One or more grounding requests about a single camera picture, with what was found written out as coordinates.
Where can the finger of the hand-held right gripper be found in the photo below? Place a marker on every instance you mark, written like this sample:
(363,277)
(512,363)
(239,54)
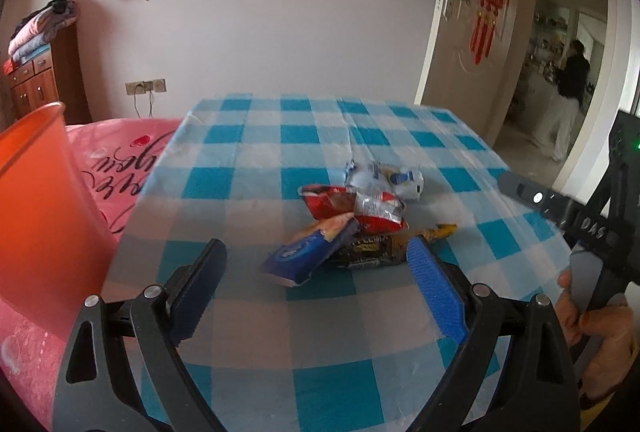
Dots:
(537,199)

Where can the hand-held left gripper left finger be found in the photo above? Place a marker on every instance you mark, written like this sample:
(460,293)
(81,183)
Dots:
(197,287)

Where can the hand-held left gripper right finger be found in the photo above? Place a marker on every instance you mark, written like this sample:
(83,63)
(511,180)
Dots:
(435,287)

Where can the dark brown and yellow wrapper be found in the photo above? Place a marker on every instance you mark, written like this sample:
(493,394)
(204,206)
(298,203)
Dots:
(370,249)

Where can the blue and orange wrapper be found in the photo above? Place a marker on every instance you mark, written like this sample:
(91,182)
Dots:
(300,257)

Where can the white and blue wrapper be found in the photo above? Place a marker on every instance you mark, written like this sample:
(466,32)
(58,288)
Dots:
(385,179)

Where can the red wrapper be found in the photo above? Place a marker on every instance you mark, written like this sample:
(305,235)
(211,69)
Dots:
(330,204)

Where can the orange plastic bin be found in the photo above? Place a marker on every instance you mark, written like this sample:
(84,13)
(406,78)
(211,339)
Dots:
(40,212)

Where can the person's right hand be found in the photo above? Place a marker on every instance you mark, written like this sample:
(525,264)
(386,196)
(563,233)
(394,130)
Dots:
(610,327)

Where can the pink blanket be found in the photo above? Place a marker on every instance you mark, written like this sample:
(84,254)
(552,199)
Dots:
(115,162)

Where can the cluttered shelf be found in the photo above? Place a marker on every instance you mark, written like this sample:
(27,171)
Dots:
(542,47)

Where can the beige door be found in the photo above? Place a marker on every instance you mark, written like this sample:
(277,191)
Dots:
(450,62)

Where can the blue checked tablecloth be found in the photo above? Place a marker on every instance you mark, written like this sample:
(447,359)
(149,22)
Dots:
(300,152)

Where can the brown wooden cabinet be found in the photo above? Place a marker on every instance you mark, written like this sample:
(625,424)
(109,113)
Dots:
(60,77)

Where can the pile of folded blankets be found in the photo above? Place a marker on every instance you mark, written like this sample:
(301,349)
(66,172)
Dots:
(40,27)

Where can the wall socket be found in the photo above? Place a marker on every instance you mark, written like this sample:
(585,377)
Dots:
(145,86)

